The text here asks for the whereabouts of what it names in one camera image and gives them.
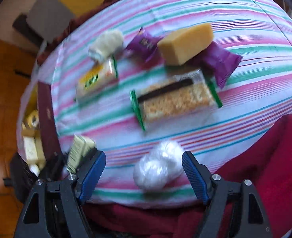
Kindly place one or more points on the seaweed cracker packet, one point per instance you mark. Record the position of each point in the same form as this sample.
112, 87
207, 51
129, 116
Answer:
172, 98

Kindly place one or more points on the cream wafer packet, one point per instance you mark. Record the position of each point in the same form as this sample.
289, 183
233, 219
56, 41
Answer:
80, 147

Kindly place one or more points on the striped bed sheet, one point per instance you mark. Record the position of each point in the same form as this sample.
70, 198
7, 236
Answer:
256, 95

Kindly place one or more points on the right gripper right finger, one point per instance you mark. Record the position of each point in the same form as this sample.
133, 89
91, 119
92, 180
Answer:
248, 216

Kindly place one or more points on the rolled white sock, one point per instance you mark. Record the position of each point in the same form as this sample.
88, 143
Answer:
106, 45

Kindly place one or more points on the grey yellow blue headboard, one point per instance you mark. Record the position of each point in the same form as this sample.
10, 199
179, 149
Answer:
49, 18

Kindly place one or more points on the yellow sponge block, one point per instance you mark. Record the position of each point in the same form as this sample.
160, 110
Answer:
180, 46

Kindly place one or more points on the Weidan cracker packet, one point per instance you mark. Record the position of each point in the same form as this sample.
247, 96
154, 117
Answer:
98, 77

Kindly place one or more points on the gold metal tin box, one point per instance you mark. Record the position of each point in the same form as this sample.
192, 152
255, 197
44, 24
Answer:
37, 140

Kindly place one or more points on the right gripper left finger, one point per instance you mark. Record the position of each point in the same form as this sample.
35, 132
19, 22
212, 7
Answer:
54, 209

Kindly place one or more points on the purple snack packet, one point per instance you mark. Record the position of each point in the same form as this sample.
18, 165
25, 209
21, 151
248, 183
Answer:
144, 44
217, 61

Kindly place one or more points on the red garment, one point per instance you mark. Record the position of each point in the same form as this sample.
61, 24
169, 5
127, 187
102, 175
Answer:
267, 163

